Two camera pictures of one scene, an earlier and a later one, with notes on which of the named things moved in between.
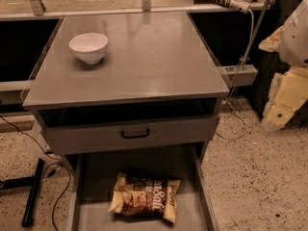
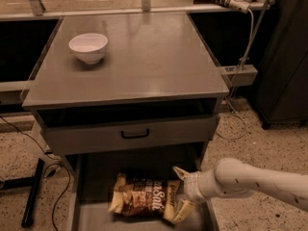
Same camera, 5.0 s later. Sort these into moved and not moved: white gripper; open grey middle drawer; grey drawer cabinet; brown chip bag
Moved: white gripper
Not moved: grey drawer cabinet; open grey middle drawer; brown chip bag
